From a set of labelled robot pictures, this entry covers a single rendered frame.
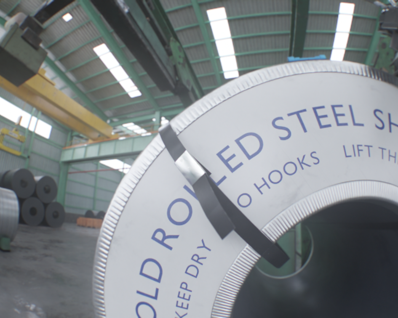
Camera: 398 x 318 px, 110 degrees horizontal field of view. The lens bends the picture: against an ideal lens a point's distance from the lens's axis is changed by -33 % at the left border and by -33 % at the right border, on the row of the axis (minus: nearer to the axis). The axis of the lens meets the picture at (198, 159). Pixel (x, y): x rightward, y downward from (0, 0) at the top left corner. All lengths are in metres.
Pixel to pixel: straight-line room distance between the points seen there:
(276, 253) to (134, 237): 0.29
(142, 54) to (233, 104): 0.58
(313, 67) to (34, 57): 0.89
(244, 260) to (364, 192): 0.27
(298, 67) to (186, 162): 0.35
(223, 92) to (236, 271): 0.38
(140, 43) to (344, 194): 0.85
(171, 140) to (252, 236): 0.24
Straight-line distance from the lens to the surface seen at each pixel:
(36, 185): 12.43
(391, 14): 0.62
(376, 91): 0.58
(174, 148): 0.40
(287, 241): 2.93
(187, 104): 1.30
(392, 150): 0.52
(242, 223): 0.36
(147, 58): 0.96
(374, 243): 0.82
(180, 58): 1.25
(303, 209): 0.40
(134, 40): 0.90
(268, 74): 0.51
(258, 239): 0.37
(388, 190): 0.49
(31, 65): 0.85
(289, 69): 0.52
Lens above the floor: 1.01
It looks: 17 degrees up
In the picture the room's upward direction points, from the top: straight up
